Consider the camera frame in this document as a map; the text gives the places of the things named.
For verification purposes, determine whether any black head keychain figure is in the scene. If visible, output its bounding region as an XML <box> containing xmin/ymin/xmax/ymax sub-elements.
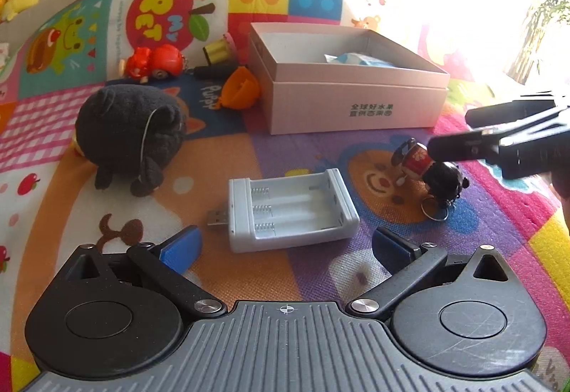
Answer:
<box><xmin>390</xmin><ymin>138</ymin><xmax>471</xmax><ymax>222</ymax></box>

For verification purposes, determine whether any white battery charger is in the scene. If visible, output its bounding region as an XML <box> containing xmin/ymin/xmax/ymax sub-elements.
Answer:
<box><xmin>208</xmin><ymin>168</ymin><xmax>361</xmax><ymax>253</ymax></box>

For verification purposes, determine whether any black plush toy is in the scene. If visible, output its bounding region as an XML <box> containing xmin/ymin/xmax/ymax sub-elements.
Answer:
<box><xmin>74</xmin><ymin>84</ymin><xmax>186</xmax><ymax>197</ymax></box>

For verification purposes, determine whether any red hooded doll figure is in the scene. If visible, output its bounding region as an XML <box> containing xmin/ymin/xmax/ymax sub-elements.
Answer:
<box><xmin>119</xmin><ymin>43</ymin><xmax>186</xmax><ymax>84</ymax></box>

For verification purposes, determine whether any blue tissue pack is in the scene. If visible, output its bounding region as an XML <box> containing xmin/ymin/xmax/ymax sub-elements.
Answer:
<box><xmin>323</xmin><ymin>52</ymin><xmax>395</xmax><ymax>68</ymax></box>

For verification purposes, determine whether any pink cardboard box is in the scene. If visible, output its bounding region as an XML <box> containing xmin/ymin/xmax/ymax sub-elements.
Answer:
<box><xmin>247</xmin><ymin>22</ymin><xmax>449</xmax><ymax>135</ymax></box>

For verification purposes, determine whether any orange plastic toy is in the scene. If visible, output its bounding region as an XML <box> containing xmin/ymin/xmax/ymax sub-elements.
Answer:
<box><xmin>213</xmin><ymin>66</ymin><xmax>261</xmax><ymax>110</ymax></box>

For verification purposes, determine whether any black cylinder stick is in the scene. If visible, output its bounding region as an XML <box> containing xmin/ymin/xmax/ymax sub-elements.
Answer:
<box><xmin>190</xmin><ymin>64</ymin><xmax>239</xmax><ymax>80</ymax></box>

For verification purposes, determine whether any gold cylinder cap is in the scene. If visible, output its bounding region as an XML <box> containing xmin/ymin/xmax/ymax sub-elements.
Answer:
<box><xmin>203</xmin><ymin>33</ymin><xmax>238</xmax><ymax>65</ymax></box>

